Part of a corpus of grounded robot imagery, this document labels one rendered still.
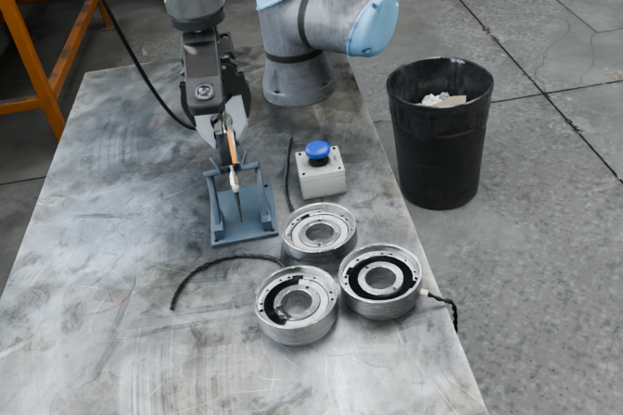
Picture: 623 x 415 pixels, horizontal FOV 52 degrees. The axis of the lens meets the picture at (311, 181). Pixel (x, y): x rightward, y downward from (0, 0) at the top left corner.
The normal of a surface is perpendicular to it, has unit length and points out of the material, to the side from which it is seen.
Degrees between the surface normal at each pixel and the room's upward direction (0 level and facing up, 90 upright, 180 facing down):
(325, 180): 90
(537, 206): 0
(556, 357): 0
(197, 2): 93
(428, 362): 0
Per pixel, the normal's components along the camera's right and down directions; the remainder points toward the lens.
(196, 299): -0.11, -0.80
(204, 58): 0.03, -0.37
